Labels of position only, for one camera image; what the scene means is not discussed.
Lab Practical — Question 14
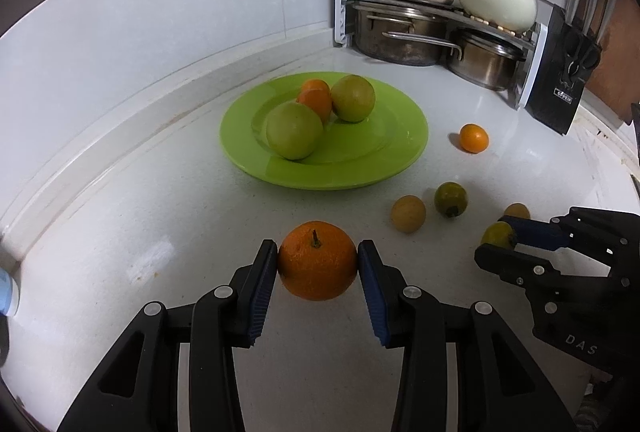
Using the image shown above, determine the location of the small orange on plate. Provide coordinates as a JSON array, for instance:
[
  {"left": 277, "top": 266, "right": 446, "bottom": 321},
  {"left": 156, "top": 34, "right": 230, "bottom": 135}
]
[{"left": 296, "top": 89, "right": 333, "bottom": 124}]

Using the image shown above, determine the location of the large orange with stem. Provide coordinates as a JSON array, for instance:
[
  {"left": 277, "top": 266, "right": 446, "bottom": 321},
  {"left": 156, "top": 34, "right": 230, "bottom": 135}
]
[{"left": 278, "top": 221, "right": 357, "bottom": 301}]

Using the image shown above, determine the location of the small orange behind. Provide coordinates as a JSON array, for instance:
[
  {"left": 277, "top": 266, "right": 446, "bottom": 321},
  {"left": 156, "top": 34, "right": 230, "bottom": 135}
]
[{"left": 300, "top": 78, "right": 330, "bottom": 92}]

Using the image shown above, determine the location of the green apple front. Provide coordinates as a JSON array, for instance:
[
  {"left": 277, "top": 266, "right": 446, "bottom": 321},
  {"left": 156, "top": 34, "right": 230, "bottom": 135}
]
[{"left": 265, "top": 102, "right": 323, "bottom": 161}]

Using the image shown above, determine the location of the dark green round fruit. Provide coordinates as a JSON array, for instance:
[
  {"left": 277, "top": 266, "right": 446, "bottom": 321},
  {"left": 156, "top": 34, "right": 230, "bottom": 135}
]
[{"left": 434, "top": 181, "right": 469, "bottom": 218}]

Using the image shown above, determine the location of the small steel pot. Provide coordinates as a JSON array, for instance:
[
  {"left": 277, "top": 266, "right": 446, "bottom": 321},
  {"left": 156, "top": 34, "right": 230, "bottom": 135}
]
[{"left": 447, "top": 30, "right": 524, "bottom": 90}]

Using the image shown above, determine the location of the blue white bottle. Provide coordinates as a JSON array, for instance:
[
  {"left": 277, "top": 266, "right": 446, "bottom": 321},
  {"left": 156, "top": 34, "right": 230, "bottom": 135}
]
[{"left": 0, "top": 268, "right": 20, "bottom": 317}]

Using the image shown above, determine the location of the small yellow green fruit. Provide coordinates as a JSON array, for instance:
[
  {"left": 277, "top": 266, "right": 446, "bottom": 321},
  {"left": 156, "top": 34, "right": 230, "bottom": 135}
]
[{"left": 480, "top": 221, "right": 518, "bottom": 250}]

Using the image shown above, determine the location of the large steel pot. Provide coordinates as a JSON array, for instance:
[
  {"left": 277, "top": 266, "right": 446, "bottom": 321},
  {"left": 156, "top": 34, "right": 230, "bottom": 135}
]
[{"left": 352, "top": 2, "right": 463, "bottom": 66}]

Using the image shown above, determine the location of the black knife block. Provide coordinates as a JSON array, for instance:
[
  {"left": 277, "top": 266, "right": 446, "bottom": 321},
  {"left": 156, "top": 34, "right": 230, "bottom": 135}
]
[{"left": 525, "top": 0, "right": 616, "bottom": 135}]

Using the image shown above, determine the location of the green apple back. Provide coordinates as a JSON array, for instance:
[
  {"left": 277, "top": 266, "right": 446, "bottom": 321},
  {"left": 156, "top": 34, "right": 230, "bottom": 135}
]
[{"left": 331, "top": 74, "right": 375, "bottom": 123}]

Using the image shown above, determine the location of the wooden cutting board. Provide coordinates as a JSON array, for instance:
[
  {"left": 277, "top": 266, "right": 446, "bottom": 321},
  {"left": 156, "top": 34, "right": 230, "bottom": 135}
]
[{"left": 587, "top": 0, "right": 639, "bottom": 125}]

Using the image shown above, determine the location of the green apple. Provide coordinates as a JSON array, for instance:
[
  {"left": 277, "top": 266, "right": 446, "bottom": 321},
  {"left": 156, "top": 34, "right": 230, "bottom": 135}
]
[
  {"left": 331, "top": 74, "right": 375, "bottom": 123},
  {"left": 265, "top": 102, "right": 323, "bottom": 161}
]

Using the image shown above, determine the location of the yellow brown round fruit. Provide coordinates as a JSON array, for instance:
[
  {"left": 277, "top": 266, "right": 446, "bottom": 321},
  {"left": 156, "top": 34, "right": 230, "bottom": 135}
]
[{"left": 390, "top": 195, "right": 426, "bottom": 233}]

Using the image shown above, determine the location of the small orange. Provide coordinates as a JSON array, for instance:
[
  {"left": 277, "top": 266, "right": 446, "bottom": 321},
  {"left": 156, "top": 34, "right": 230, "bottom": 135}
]
[
  {"left": 296, "top": 89, "right": 333, "bottom": 124},
  {"left": 300, "top": 78, "right": 330, "bottom": 92},
  {"left": 459, "top": 124, "right": 489, "bottom": 153}
]

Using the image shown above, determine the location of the white metal pot rack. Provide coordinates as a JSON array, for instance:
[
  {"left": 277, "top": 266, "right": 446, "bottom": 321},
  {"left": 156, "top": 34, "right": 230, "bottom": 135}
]
[{"left": 334, "top": 0, "right": 547, "bottom": 110}]

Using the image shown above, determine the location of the green plate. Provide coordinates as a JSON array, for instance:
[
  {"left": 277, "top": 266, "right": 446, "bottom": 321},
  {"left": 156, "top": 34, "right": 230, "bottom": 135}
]
[{"left": 219, "top": 71, "right": 428, "bottom": 190}]

